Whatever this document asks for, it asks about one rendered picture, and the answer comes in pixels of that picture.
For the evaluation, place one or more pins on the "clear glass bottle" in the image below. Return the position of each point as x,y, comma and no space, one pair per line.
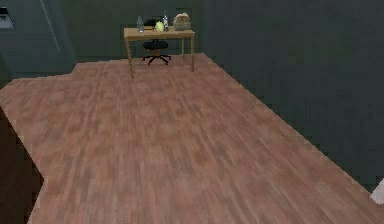
140,25

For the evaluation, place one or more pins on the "grey framed wall picture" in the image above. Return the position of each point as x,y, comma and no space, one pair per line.
5,20

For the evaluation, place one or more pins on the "beige loaf of bread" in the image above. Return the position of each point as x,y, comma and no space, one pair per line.
182,21

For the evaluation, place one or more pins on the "black swivel office chair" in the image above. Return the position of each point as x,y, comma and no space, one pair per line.
155,45

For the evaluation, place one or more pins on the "clear bottle with dark cap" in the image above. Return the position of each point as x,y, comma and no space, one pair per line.
165,21

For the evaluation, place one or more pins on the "light wooden table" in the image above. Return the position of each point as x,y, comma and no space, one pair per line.
160,33

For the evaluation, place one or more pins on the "yellow-green round fruit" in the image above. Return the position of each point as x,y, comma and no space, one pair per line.
159,26

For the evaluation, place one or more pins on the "black flat pan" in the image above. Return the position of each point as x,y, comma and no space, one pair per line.
150,22

